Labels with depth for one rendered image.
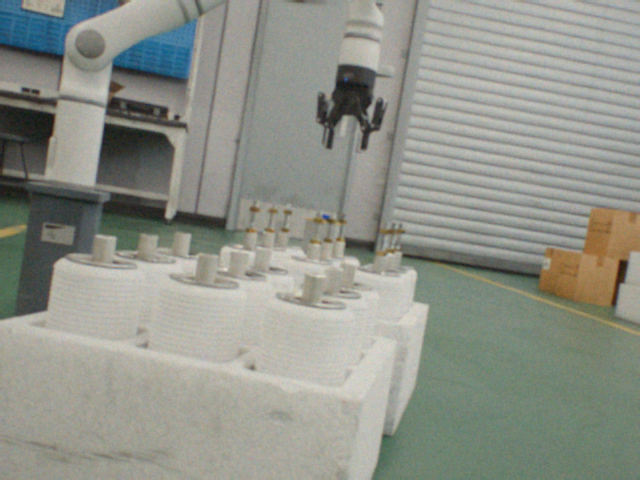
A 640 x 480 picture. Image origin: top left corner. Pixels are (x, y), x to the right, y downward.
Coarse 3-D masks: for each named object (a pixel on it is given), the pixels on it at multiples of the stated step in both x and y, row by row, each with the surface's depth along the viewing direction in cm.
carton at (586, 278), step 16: (576, 256) 495; (592, 256) 488; (560, 272) 513; (576, 272) 491; (592, 272) 488; (608, 272) 490; (560, 288) 510; (576, 288) 488; (592, 288) 489; (608, 288) 491; (608, 304) 491
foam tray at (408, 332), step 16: (416, 304) 161; (400, 320) 133; (416, 320) 137; (384, 336) 127; (400, 336) 127; (416, 336) 143; (400, 352) 127; (416, 352) 151; (400, 368) 127; (416, 368) 158; (400, 384) 127; (400, 400) 130; (400, 416) 137; (384, 432) 127
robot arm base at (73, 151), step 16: (64, 112) 156; (80, 112) 156; (96, 112) 158; (64, 128) 156; (80, 128) 156; (96, 128) 158; (64, 144) 156; (80, 144) 157; (96, 144) 159; (48, 160) 157; (64, 160) 156; (80, 160) 157; (96, 160) 160; (48, 176) 157; (64, 176) 156; (80, 176) 157
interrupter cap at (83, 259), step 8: (72, 256) 86; (80, 256) 86; (88, 256) 88; (88, 264) 82; (96, 264) 82; (104, 264) 83; (112, 264) 84; (120, 264) 86; (128, 264) 86; (136, 264) 87
